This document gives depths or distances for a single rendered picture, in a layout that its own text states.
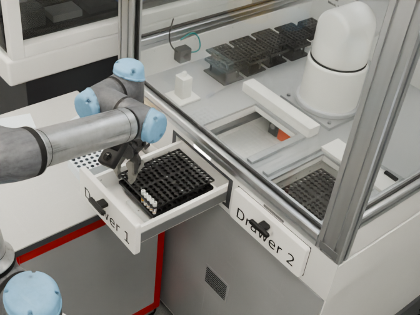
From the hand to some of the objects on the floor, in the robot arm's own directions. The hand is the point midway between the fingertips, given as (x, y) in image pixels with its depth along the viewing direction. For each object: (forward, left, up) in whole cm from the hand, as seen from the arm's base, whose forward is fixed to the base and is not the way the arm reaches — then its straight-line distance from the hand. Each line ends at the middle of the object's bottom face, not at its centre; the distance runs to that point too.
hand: (123, 179), depth 170 cm
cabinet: (+68, -36, -96) cm, 124 cm away
